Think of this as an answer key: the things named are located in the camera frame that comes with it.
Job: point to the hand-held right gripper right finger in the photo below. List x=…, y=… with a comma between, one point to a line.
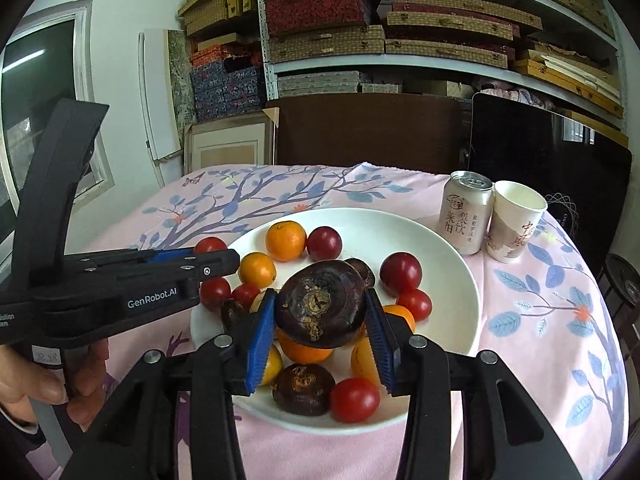
x=380, y=350

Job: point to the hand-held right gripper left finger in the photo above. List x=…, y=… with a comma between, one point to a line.
x=260, y=345

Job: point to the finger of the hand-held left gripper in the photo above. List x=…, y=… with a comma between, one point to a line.
x=210, y=265
x=167, y=256

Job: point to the large dark water chestnut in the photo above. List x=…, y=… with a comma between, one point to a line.
x=320, y=305

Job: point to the red plum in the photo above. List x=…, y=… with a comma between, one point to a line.
x=324, y=243
x=400, y=272

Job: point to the white oval plate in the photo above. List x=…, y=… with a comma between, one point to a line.
x=440, y=280

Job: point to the person's left forearm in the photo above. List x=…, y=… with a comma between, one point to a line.
x=15, y=452

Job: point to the person's left hand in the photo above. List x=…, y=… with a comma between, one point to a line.
x=30, y=380

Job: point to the red cherry tomato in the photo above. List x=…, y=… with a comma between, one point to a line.
x=354, y=400
x=215, y=292
x=210, y=245
x=245, y=295
x=416, y=305

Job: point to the small orange kumquat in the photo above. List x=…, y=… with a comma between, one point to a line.
x=402, y=317
x=256, y=270

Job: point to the small dark water chestnut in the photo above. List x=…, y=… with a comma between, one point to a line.
x=234, y=314

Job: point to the large orange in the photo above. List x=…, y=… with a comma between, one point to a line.
x=305, y=354

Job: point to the white framed window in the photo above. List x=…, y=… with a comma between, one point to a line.
x=45, y=70

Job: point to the white board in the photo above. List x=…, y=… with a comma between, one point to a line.
x=157, y=100

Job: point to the pink drink can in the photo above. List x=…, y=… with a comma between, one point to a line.
x=465, y=215

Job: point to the pink printed tablecloth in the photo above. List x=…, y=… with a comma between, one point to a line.
x=540, y=360

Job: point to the marble slab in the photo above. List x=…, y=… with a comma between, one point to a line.
x=179, y=75

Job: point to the stack of blue patterned boxes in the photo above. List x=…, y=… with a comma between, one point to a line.
x=225, y=85

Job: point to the printed paper cup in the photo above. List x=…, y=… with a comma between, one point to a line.
x=515, y=230

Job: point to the brown wooden board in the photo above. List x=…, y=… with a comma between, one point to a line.
x=365, y=130

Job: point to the black glossy panel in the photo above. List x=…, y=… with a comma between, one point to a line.
x=545, y=170

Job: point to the dark round stool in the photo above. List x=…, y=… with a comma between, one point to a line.
x=620, y=305

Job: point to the shelf of patterned boxes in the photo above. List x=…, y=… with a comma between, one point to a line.
x=325, y=42

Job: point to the white metal shelf rack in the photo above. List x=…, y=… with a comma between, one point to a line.
x=265, y=20

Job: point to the pink cloth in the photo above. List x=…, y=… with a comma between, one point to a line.
x=515, y=96

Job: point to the wooden picture frame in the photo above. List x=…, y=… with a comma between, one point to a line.
x=225, y=145

